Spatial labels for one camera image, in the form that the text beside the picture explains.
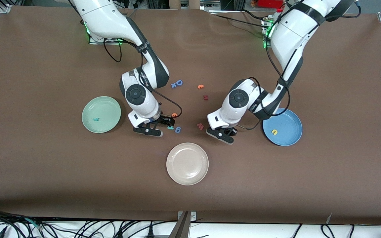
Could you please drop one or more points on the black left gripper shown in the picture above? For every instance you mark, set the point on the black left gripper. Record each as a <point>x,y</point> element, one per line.
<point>232,131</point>

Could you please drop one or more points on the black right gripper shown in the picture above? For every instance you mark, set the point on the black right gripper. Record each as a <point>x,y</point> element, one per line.
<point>162,119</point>

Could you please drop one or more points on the blue foam number six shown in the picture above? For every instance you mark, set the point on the blue foam number six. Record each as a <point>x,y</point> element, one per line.
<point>177,130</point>

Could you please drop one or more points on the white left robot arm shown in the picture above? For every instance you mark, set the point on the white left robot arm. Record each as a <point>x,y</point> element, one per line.
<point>293,29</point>

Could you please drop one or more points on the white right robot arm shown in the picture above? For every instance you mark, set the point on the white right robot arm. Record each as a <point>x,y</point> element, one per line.
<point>104,16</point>

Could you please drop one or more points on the pink foam letter w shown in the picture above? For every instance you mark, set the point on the pink foam letter w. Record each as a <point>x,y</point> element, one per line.
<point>200,126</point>

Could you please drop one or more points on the blue foam letter D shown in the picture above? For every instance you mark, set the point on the blue foam letter D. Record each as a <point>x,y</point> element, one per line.
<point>180,83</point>

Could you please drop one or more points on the beige plate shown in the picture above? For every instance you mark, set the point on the beige plate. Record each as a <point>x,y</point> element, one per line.
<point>187,164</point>

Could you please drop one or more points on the blue plate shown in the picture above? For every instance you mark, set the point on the blue plate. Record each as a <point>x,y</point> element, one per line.
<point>286,129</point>

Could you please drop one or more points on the pale green plate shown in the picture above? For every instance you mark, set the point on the pale green plate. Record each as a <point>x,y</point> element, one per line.
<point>106,109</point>

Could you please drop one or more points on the black power plug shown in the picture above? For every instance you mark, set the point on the black power plug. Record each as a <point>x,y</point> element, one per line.
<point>150,233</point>

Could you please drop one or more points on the white paper tag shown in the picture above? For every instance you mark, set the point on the white paper tag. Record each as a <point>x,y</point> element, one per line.
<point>328,218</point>

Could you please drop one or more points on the red box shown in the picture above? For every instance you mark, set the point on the red box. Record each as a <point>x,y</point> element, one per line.
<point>270,3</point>

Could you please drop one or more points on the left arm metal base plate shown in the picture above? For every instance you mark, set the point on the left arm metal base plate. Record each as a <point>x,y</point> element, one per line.
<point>265,33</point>

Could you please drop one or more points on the aluminium table edge bracket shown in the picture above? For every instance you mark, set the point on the aluminium table edge bracket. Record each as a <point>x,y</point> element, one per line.
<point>182,228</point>

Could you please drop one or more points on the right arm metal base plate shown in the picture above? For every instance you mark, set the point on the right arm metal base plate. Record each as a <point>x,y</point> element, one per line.
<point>93,41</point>

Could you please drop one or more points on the aluminium corner bracket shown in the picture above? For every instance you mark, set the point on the aluminium corner bracket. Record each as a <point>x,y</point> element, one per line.
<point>4,9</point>

